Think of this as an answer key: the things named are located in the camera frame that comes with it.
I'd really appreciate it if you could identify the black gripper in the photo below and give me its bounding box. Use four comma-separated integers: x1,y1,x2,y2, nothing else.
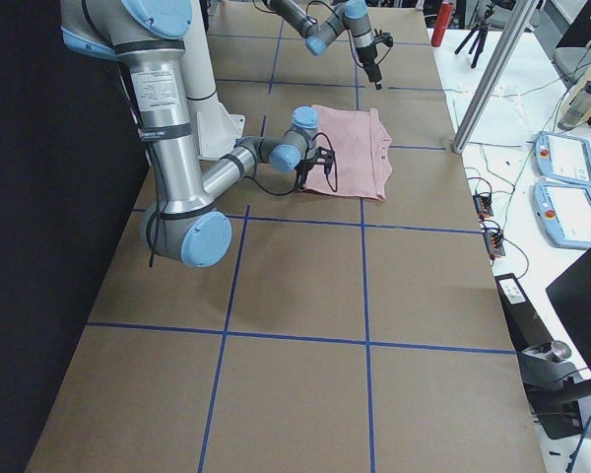
355,30,393,91
295,147,335,192

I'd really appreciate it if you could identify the pink Snoopy t-shirt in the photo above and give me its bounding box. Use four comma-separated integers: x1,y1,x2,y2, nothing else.
304,104,393,201

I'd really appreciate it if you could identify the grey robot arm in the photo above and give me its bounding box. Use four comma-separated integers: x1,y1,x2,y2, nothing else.
60,1,334,268
263,1,394,91

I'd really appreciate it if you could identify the red bottle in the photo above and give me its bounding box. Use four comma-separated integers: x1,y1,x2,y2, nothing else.
430,0,454,47

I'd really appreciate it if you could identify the black tripod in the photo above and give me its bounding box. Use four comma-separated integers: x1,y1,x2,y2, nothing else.
454,3,494,69

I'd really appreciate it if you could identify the upper orange circuit board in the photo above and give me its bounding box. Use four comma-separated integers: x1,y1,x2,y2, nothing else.
473,193,493,221

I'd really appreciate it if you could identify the orange circuit board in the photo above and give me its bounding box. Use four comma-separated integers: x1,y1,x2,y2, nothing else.
473,193,493,221
483,228,505,261

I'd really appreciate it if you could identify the lower orange circuit board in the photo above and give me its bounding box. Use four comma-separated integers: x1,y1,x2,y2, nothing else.
483,228,505,261

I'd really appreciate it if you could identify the clear water bottle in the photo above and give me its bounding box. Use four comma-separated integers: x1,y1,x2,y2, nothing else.
558,80,591,131

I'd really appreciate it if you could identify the upper teach pendant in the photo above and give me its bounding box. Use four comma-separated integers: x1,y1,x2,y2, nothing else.
534,131,591,188

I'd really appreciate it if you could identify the teach pendant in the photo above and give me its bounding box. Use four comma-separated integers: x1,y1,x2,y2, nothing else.
534,131,591,188
532,180,591,250

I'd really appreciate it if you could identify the lower teach pendant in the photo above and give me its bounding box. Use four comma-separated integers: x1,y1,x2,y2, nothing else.
532,180,591,250

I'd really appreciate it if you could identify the black box white label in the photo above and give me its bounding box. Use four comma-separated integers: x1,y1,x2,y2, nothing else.
494,273,553,352

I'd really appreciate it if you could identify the black monitor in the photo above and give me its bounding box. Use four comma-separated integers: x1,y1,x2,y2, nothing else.
546,247,591,370

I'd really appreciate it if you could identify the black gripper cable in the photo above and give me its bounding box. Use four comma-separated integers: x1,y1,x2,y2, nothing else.
253,0,349,31
145,131,340,270

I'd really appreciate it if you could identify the aluminium frame post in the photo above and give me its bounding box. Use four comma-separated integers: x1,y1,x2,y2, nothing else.
452,1,545,154

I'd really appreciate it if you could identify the metal camera stand clamp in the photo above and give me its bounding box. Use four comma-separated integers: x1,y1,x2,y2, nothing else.
517,341,591,440

